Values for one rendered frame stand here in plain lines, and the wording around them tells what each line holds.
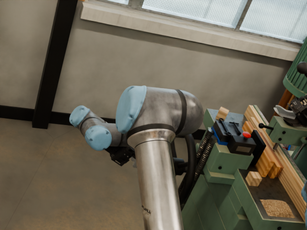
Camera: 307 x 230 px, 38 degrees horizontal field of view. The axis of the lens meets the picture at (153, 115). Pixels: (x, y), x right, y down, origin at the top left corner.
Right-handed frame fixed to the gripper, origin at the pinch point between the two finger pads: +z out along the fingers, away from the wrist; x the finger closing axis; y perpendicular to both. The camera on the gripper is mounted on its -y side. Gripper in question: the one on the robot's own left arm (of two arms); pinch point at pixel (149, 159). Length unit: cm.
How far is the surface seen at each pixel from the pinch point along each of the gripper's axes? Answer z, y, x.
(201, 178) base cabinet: 23.1, -7.2, 0.9
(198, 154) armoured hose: 4.5, -17.4, 9.6
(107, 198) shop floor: 45, 60, -54
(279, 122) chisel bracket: 15.1, -45.6, 10.3
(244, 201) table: 14.7, -21.6, 29.7
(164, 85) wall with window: 56, 7, -123
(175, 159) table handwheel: -0.5, -10.5, 10.0
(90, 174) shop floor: 38, 64, -73
